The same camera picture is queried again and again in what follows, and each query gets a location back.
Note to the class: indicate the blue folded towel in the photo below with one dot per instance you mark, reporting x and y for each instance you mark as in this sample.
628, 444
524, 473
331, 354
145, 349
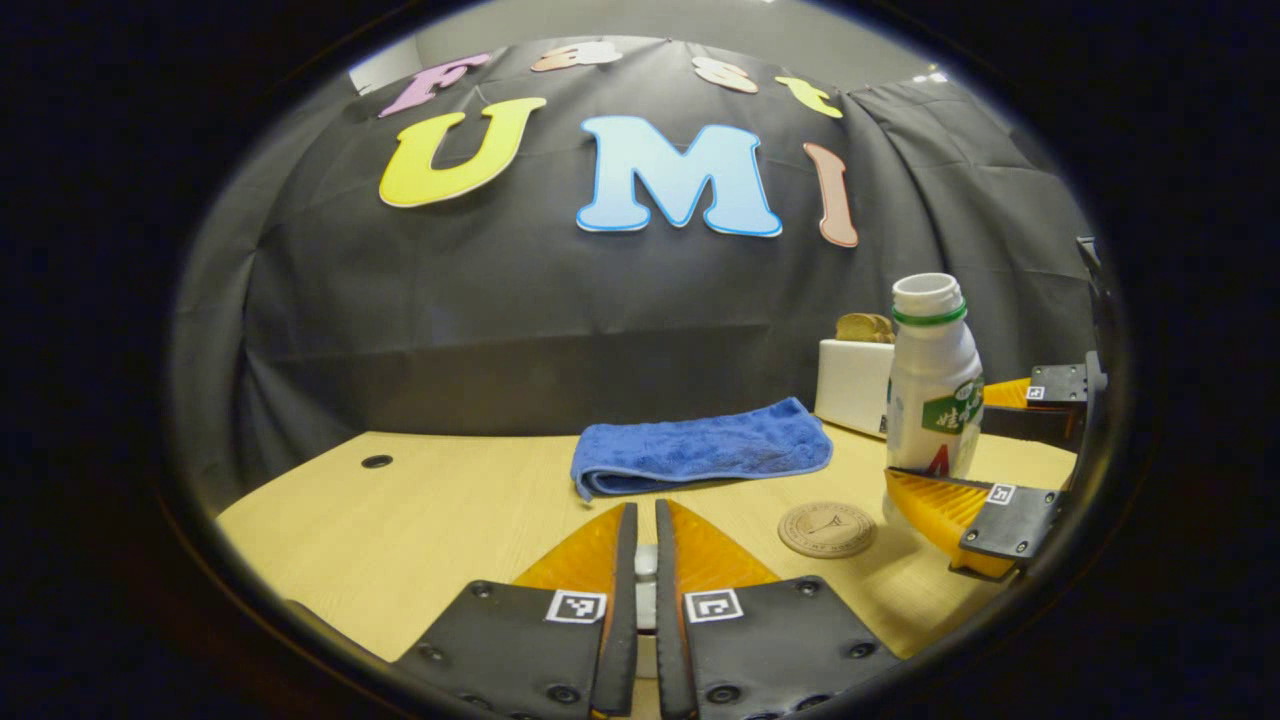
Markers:
700, 450

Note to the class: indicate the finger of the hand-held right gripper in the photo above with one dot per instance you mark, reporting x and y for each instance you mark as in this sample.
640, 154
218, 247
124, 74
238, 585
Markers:
1010, 525
1055, 385

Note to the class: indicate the brown toast slice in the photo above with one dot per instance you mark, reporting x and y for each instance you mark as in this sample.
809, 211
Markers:
855, 328
886, 330

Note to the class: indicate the white plastic water bottle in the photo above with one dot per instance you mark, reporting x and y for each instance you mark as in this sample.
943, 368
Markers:
930, 380

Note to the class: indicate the round brown coaster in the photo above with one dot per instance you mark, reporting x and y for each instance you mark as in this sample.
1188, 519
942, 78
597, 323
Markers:
828, 530

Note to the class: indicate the ceiling light panel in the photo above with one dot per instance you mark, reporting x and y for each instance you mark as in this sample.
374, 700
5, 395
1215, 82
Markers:
930, 76

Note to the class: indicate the white toaster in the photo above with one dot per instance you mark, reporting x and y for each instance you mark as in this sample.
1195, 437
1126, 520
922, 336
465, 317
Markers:
850, 385

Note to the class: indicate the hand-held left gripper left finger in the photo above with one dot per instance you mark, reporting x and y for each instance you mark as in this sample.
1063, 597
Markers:
622, 610

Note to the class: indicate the black backdrop cloth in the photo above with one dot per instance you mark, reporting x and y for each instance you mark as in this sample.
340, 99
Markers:
500, 320

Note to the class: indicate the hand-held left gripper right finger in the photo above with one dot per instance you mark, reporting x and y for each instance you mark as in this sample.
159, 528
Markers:
668, 610

